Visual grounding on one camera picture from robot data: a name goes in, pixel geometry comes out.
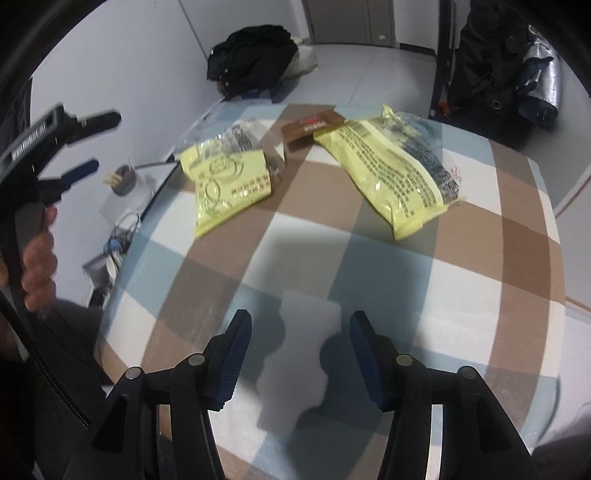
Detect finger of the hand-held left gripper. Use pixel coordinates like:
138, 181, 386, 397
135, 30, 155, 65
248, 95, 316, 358
38, 158, 100, 202
69, 110, 123, 140

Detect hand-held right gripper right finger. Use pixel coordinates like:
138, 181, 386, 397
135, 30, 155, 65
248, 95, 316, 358
348, 311, 536, 480

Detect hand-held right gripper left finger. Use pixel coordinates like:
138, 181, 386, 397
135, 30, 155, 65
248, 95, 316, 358
69, 308, 254, 480

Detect person's left hand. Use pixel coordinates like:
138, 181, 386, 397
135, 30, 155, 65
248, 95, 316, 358
21, 207, 59, 315

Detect grey pen cup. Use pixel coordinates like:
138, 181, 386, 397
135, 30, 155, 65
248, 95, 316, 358
105, 163, 138, 197

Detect white box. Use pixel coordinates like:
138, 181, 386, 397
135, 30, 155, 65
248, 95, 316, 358
82, 251, 121, 296

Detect small yellow printed packet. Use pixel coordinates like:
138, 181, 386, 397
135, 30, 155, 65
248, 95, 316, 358
178, 119, 287, 240

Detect black jacket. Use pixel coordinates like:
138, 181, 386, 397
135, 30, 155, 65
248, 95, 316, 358
206, 25, 299, 100

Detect large yellow printed packet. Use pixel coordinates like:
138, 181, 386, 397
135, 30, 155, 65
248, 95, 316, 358
313, 104, 467, 241

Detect brown flat packet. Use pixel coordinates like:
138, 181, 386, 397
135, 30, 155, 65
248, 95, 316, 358
281, 110, 347, 151

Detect beige cloth bag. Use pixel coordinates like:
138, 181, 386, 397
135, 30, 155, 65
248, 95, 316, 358
286, 37, 320, 79

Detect grey door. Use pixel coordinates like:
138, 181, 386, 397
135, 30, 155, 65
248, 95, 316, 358
302, 0, 400, 49

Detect black rack pole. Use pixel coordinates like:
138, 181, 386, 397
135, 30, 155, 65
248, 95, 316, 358
429, 0, 456, 119

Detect hanging black coat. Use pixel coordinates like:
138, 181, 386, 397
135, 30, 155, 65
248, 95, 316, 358
450, 0, 533, 142

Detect silver folded cover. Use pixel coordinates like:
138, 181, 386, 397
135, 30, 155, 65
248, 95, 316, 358
517, 25, 564, 133

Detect bundle of cables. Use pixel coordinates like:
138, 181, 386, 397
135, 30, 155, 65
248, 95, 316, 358
104, 212, 142, 260

